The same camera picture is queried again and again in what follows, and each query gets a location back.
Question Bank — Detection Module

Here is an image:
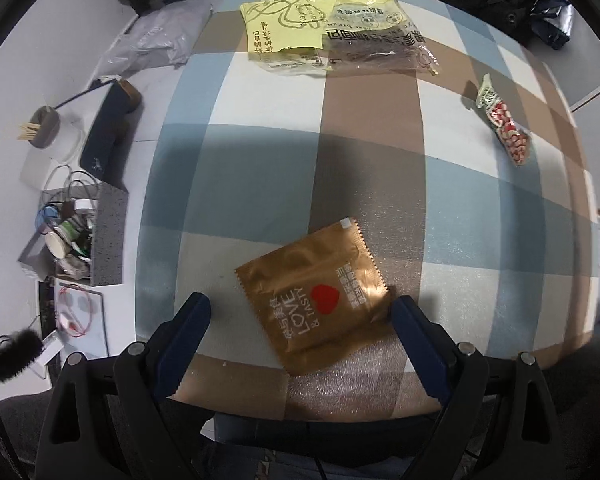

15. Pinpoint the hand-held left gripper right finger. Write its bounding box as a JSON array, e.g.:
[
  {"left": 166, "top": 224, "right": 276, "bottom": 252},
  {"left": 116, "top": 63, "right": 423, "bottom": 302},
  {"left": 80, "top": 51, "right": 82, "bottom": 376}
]
[{"left": 390, "top": 295, "right": 568, "bottom": 480}]

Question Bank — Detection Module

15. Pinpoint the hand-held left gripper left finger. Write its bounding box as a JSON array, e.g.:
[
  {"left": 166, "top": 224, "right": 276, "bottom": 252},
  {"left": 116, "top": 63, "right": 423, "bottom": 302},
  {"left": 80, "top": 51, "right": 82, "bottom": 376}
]
[{"left": 36, "top": 291, "right": 212, "bottom": 480}]

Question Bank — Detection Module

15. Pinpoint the gold snack packet red heart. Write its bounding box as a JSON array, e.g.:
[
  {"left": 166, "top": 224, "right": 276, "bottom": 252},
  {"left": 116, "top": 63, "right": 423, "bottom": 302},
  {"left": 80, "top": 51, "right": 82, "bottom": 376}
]
[{"left": 235, "top": 217, "right": 397, "bottom": 377}]

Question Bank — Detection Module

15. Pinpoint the grey speckled box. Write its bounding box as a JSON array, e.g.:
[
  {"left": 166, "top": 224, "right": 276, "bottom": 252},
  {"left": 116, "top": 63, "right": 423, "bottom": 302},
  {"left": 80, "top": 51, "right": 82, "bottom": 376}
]
[{"left": 17, "top": 182, "right": 130, "bottom": 288}]

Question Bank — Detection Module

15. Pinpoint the paper cup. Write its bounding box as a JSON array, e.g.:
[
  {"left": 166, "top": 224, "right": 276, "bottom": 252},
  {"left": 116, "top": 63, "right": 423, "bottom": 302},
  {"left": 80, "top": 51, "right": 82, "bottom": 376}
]
[{"left": 45, "top": 232, "right": 81, "bottom": 261}]

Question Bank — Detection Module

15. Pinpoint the black furry microphone cover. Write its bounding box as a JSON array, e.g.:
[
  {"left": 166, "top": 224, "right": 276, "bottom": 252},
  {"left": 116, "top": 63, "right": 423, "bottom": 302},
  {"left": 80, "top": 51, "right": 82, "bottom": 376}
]
[{"left": 0, "top": 292, "right": 45, "bottom": 386}]

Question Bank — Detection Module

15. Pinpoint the checked tablecloth table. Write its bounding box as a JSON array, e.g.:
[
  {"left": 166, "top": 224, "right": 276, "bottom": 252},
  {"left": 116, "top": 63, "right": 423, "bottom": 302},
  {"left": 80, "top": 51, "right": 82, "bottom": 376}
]
[{"left": 135, "top": 0, "right": 600, "bottom": 421}]

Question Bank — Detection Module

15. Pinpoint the white side table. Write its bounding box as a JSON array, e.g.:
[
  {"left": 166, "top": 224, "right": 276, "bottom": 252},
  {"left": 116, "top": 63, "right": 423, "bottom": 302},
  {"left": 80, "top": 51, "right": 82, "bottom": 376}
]
[{"left": 20, "top": 85, "right": 146, "bottom": 196}]

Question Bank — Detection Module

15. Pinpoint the navy blue case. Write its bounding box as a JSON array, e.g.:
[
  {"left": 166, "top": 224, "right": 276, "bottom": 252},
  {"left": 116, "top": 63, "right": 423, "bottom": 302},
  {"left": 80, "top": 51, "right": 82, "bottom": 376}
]
[{"left": 79, "top": 80, "right": 142, "bottom": 186}]

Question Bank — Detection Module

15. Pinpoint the white translucent jar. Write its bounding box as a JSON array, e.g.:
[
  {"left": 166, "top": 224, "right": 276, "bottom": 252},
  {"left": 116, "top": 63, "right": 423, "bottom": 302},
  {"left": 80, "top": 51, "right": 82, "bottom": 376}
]
[{"left": 47, "top": 117, "right": 87, "bottom": 163}]

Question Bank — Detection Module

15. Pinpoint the red white snack packet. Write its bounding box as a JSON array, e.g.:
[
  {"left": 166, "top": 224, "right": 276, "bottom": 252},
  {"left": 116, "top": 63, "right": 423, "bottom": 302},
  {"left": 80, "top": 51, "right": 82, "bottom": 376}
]
[{"left": 475, "top": 74, "right": 532, "bottom": 167}]

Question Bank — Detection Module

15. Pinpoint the grey cup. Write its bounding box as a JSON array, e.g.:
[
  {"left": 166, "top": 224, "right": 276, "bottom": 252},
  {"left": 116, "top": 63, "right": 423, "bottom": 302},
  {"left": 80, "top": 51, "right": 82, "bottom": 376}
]
[{"left": 27, "top": 105, "right": 61, "bottom": 150}]

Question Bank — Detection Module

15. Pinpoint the grey plastic mailing bag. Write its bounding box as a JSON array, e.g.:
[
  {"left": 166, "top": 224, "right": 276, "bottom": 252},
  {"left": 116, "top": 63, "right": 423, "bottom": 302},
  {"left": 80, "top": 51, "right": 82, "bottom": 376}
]
[{"left": 97, "top": 2, "right": 215, "bottom": 78}]

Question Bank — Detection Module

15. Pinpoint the clear yellow bread bag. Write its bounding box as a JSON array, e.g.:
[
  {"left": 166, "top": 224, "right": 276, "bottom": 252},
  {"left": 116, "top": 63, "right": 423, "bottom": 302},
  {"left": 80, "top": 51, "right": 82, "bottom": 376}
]
[{"left": 321, "top": 0, "right": 440, "bottom": 77}]

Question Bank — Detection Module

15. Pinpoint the silver blue cloth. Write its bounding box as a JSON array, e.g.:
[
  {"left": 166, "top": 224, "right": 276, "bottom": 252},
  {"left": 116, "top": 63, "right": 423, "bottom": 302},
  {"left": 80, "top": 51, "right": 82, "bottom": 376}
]
[{"left": 527, "top": 0, "right": 576, "bottom": 51}]

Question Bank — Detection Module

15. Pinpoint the red cable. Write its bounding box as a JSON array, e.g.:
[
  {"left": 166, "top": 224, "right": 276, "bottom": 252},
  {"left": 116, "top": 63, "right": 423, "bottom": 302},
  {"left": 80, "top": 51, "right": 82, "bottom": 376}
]
[{"left": 55, "top": 282, "right": 103, "bottom": 336}]

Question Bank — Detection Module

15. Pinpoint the tangle of cables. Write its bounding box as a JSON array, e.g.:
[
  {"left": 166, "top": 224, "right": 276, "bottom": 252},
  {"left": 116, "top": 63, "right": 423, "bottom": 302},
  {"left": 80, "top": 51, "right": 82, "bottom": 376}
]
[{"left": 35, "top": 167, "right": 98, "bottom": 226}]

